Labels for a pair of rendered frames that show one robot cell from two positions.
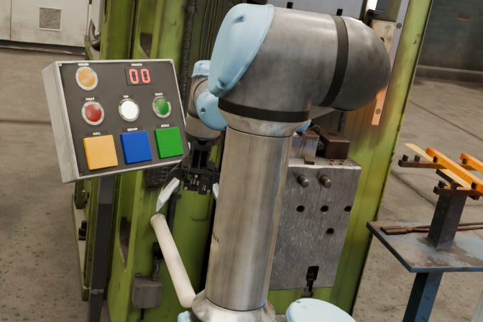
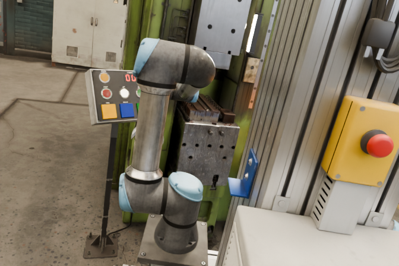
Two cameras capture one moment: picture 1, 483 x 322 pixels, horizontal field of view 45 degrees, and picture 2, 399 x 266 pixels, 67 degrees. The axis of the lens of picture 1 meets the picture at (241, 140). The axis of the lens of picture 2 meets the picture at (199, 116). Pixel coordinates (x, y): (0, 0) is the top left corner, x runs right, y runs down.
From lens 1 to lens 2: 25 cm
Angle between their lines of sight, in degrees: 3
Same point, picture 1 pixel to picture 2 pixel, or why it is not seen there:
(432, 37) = not seen: hidden behind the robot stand
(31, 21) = (101, 57)
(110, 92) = (115, 84)
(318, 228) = (218, 156)
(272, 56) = (155, 59)
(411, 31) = not seen: hidden behind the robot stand
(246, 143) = (146, 97)
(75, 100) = (98, 86)
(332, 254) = (225, 169)
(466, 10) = not seen: hidden behind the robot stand
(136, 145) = (126, 109)
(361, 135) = (243, 113)
